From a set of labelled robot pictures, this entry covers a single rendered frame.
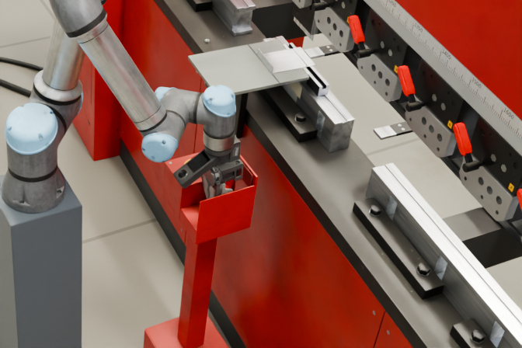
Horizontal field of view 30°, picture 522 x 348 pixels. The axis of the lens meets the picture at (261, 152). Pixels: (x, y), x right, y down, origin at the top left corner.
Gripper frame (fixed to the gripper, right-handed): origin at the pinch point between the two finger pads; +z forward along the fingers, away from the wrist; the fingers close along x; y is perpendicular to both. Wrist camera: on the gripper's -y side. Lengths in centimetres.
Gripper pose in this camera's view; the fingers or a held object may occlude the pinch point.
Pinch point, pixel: (210, 203)
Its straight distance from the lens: 248.6
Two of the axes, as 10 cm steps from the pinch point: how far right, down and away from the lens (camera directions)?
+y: 8.7, -3.1, 3.9
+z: -0.5, 7.3, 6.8
